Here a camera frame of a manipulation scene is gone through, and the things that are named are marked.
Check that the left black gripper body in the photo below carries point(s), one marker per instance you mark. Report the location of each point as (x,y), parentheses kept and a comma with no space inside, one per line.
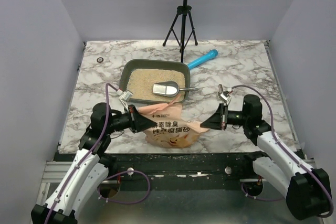
(120,121)

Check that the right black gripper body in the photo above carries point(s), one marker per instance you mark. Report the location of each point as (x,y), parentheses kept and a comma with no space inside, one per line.
(224,116)

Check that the pink cat litter bag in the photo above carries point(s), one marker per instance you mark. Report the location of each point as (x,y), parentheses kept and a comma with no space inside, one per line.
(170,130)

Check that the silver metal scoop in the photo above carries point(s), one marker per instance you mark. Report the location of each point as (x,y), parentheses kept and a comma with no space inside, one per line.
(169,89)

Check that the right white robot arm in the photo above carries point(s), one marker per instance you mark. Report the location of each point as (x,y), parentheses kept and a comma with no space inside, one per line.
(305,189)

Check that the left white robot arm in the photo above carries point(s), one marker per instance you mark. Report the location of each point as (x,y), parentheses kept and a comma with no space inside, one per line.
(90,166)

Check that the beige litter in box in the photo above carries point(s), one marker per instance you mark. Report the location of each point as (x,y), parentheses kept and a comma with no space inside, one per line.
(141,83)

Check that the brown poker chip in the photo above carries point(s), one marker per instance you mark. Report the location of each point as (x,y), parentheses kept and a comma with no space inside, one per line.
(100,60)

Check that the blue cylindrical flashlight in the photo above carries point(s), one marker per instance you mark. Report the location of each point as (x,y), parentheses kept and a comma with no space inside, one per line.
(212,54)

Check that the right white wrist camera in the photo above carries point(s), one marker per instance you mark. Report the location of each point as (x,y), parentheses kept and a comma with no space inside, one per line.
(224,95)

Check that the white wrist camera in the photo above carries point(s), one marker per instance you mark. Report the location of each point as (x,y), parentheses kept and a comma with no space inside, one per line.
(124,97)
(224,95)

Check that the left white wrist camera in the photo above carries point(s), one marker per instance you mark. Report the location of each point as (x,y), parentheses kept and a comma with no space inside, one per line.
(124,97)

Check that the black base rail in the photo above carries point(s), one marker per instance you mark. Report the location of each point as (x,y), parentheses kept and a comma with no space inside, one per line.
(178,172)

